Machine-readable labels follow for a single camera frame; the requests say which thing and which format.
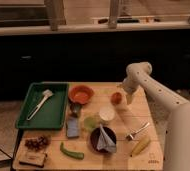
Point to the blue sponge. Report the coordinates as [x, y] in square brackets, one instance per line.
[72, 127]

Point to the small metal cup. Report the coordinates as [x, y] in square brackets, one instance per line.
[75, 109]

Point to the red apple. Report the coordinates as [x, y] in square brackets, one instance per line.
[116, 98]

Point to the metal fork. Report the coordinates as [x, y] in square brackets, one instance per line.
[132, 135]

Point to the white cup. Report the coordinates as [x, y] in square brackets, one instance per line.
[106, 114]

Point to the blue folded cloth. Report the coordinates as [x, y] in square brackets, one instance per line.
[105, 142]

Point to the green chili pepper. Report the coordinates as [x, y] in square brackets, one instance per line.
[72, 154]

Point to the brown wooden block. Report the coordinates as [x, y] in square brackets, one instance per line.
[33, 158]

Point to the bunch of dark grapes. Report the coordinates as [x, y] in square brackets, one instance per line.
[38, 143]

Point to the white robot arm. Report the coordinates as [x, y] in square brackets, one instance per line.
[177, 138]

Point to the dark brown bowl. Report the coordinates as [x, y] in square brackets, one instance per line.
[94, 137]

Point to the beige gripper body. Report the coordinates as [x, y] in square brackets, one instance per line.
[129, 98]

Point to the orange bowl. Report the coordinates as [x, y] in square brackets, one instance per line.
[80, 94]

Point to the yellow corn cob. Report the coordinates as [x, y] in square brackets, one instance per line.
[140, 146]

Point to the green plastic tray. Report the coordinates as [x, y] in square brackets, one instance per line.
[51, 115]

